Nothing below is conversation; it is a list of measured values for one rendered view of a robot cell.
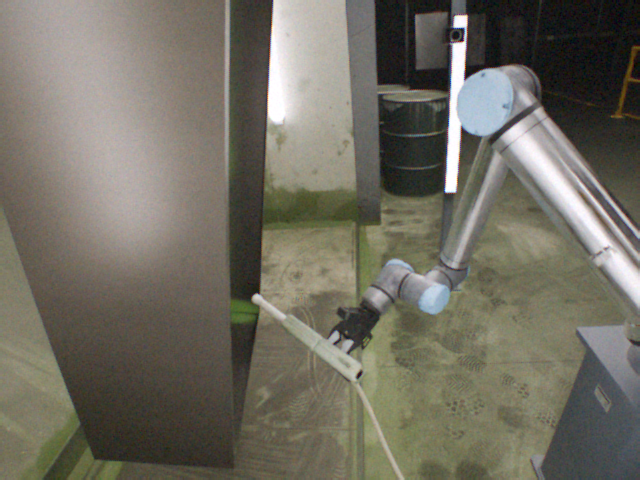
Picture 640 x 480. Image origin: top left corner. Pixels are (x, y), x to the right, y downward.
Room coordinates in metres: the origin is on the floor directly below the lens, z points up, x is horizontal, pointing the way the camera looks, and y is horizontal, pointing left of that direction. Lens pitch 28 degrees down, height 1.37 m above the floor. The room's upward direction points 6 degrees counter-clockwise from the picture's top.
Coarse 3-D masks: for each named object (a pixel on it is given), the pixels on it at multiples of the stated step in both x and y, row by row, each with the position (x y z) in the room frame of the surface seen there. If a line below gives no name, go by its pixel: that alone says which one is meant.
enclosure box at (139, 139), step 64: (0, 0) 0.51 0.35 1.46; (64, 0) 0.51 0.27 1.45; (128, 0) 0.50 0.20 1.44; (192, 0) 0.50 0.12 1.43; (256, 0) 1.10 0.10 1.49; (0, 64) 0.51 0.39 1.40; (64, 64) 0.51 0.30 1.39; (128, 64) 0.50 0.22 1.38; (192, 64) 0.50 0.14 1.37; (256, 64) 1.10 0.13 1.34; (0, 128) 0.51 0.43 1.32; (64, 128) 0.51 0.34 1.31; (128, 128) 0.51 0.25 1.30; (192, 128) 0.50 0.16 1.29; (256, 128) 1.10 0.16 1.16; (0, 192) 0.51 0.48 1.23; (64, 192) 0.51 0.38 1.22; (128, 192) 0.51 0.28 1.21; (192, 192) 0.51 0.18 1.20; (256, 192) 1.11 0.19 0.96; (64, 256) 0.51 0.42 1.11; (128, 256) 0.51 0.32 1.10; (192, 256) 0.51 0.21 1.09; (256, 256) 1.11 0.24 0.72; (64, 320) 0.51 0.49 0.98; (128, 320) 0.51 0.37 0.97; (192, 320) 0.51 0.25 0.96; (256, 320) 1.07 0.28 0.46; (128, 384) 0.51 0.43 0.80; (192, 384) 0.51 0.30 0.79; (128, 448) 0.52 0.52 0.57; (192, 448) 0.51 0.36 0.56
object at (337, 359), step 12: (252, 300) 1.00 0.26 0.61; (264, 300) 0.99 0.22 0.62; (276, 312) 0.92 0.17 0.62; (288, 324) 0.85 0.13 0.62; (300, 324) 0.84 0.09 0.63; (300, 336) 0.80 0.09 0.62; (312, 336) 0.78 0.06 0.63; (312, 348) 0.75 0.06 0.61; (324, 348) 0.73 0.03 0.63; (336, 348) 0.72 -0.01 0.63; (324, 360) 0.73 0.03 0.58; (336, 360) 0.69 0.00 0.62; (348, 360) 0.68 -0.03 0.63; (348, 372) 0.65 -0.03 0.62
